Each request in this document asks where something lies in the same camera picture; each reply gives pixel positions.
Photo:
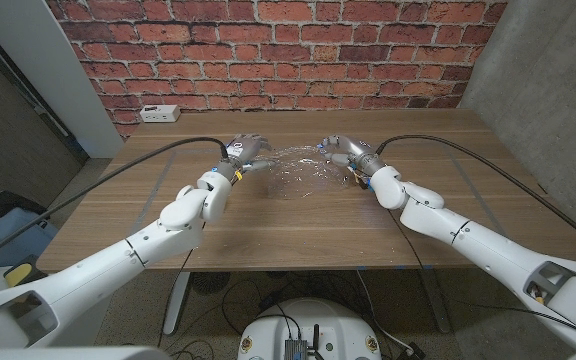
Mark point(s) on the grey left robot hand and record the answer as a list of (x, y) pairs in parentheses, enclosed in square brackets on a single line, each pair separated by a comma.
[(245, 150)]

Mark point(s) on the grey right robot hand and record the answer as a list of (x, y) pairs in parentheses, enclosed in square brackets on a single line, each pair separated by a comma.
[(355, 150)]

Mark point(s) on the clear plastic wrap sheet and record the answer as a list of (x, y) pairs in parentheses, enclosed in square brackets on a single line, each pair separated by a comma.
[(303, 172)]

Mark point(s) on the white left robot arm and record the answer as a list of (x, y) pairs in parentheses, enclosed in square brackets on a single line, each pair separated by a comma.
[(93, 275)]

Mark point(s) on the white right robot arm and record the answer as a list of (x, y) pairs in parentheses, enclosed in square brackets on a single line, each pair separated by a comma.
[(468, 240)]

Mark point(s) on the white power strip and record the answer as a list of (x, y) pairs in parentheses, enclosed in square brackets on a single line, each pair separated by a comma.
[(160, 113)]

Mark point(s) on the red brick print backdrop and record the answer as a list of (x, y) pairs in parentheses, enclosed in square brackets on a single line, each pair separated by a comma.
[(278, 50)]

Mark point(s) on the black round fan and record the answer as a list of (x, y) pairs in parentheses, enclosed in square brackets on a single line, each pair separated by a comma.
[(207, 282)]

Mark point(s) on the white table leg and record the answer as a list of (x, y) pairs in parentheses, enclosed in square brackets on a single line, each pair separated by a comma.
[(178, 300)]

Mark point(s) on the grey table leg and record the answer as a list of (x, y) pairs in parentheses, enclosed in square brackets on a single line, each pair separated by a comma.
[(435, 300)]

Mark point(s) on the white robot torso base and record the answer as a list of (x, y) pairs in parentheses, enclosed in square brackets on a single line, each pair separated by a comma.
[(313, 320)]

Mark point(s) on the small grey electronics box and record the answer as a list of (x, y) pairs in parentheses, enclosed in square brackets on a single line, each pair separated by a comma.
[(295, 349)]

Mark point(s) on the black plug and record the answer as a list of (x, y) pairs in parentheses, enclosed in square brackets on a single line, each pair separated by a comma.
[(415, 351)]

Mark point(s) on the dark wood-grain door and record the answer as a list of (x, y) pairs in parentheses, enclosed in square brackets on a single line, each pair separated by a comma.
[(8, 140)]

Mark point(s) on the yellow and black tool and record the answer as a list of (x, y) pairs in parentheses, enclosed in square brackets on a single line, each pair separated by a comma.
[(18, 272)]

